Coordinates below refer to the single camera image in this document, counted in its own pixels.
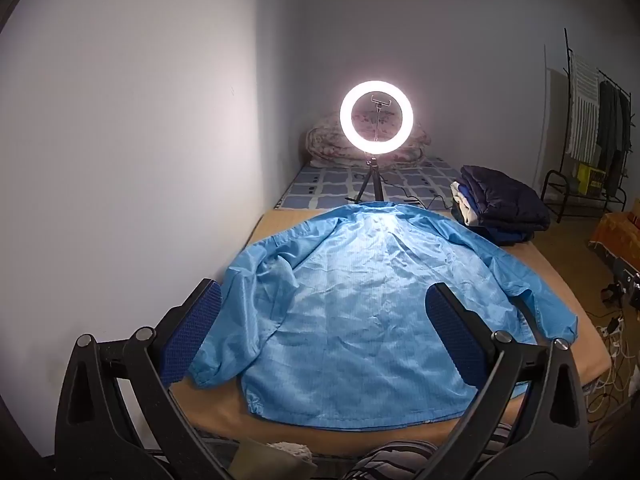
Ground yellow box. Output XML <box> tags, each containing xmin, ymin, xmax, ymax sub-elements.
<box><xmin>576</xmin><ymin>162</ymin><xmax>606</xmax><ymax>195</ymax></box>

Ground orange patterned box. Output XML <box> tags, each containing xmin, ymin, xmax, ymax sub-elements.
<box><xmin>589</xmin><ymin>212</ymin><xmax>640</xmax><ymax>281</ymax></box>

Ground tangle of floor cables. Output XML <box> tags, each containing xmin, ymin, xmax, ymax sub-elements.
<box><xmin>585</xmin><ymin>305</ymin><xmax>640</xmax><ymax>416</ymax></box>

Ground person's striped pants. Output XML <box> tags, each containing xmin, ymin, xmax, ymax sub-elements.
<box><xmin>345</xmin><ymin>422</ymin><xmax>516</xmax><ymax>480</ymax></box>

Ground stack of folded dark clothes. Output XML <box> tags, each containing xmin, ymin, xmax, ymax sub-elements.
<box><xmin>460</xmin><ymin>164</ymin><xmax>551</xmax><ymax>233</ymax></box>

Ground blue folded garment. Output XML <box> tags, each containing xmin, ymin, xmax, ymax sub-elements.
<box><xmin>457</xmin><ymin>185</ymin><xmax>532</xmax><ymax>248</ymax></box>

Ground white striped towel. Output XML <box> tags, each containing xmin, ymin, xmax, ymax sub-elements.
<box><xmin>567</xmin><ymin>55</ymin><xmax>601</xmax><ymax>161</ymax></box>

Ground light blue jacket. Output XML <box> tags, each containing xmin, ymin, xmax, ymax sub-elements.
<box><xmin>189</xmin><ymin>201</ymin><xmax>579</xmax><ymax>432</ymax></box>

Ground black phone holder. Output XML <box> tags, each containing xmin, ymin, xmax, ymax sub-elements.
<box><xmin>372</xmin><ymin>95</ymin><xmax>392</xmax><ymax>143</ymax></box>

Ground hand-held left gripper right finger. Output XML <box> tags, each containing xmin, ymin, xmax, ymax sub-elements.
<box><xmin>420</xmin><ymin>282</ymin><xmax>591</xmax><ymax>480</ymax></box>

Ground black clothes rack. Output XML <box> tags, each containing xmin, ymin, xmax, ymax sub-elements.
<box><xmin>541</xmin><ymin>27</ymin><xmax>636</xmax><ymax>223</ymax></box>

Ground black tripod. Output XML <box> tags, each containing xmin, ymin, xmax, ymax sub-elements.
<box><xmin>345</xmin><ymin>154</ymin><xmax>386</xmax><ymax>205</ymax></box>

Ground olive green cloth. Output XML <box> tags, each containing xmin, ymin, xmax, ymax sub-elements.
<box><xmin>227</xmin><ymin>437</ymin><xmax>318</xmax><ymax>480</ymax></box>

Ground white ring light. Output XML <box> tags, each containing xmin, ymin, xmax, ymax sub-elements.
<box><xmin>339</xmin><ymin>79</ymin><xmax>415</xmax><ymax>153</ymax></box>

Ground dark hanging clothes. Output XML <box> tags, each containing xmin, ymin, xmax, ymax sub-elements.
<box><xmin>597</xmin><ymin>80</ymin><xmax>632</xmax><ymax>198</ymax></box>

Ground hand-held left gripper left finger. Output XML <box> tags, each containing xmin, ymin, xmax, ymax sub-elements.
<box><xmin>54</xmin><ymin>278</ymin><xmax>236</xmax><ymax>480</ymax></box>

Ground black ring light cable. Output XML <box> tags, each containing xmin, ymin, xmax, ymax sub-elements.
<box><xmin>395</xmin><ymin>192</ymin><xmax>453</xmax><ymax>210</ymax></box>

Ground white folded garment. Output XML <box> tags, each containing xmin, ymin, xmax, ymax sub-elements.
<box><xmin>450</xmin><ymin>180</ymin><xmax>477</xmax><ymax>226</ymax></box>

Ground floral quilt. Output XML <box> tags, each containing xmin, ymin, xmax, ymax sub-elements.
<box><xmin>305</xmin><ymin>112</ymin><xmax>433</xmax><ymax>168</ymax></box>

